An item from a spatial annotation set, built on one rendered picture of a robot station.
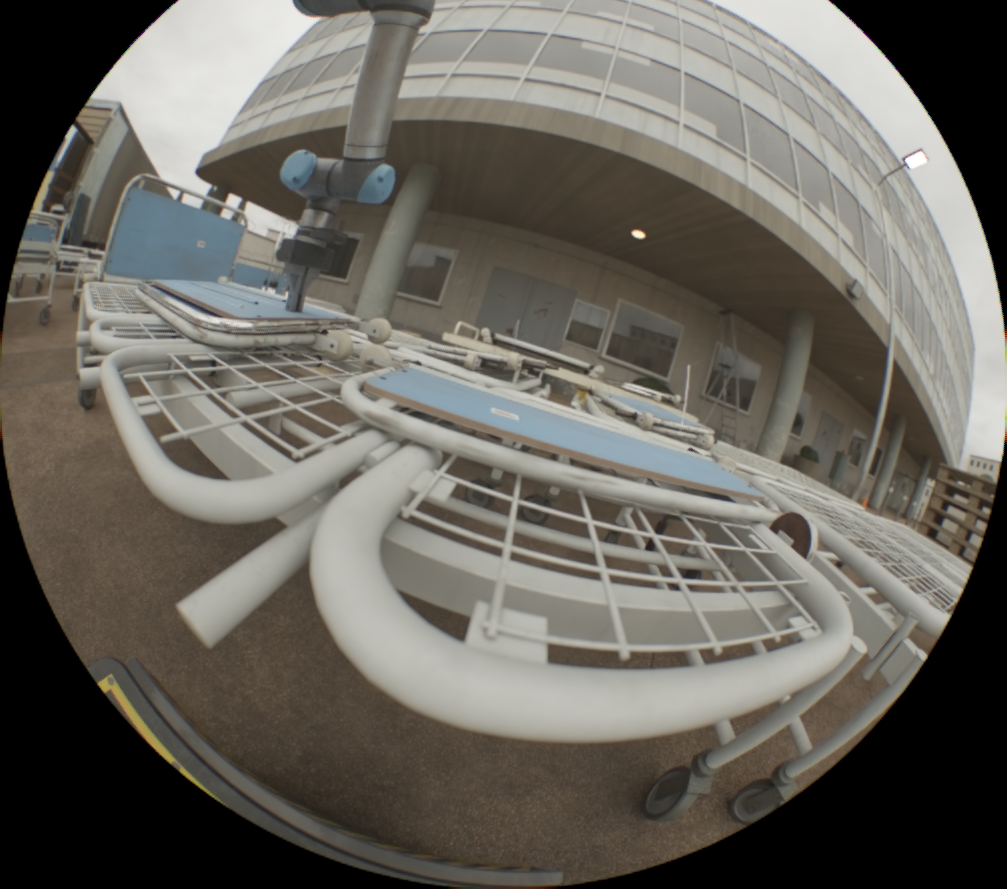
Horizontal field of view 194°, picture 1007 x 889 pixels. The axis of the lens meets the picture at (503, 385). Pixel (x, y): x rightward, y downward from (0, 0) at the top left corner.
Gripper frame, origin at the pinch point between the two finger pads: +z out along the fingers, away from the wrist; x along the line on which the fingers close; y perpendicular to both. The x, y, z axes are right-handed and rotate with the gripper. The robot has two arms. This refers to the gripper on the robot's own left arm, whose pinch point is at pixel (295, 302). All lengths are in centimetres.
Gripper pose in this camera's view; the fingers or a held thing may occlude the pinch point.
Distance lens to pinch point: 72.6
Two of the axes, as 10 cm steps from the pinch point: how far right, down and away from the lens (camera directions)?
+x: -1.6, 1.6, -9.7
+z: -2.9, 9.3, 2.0
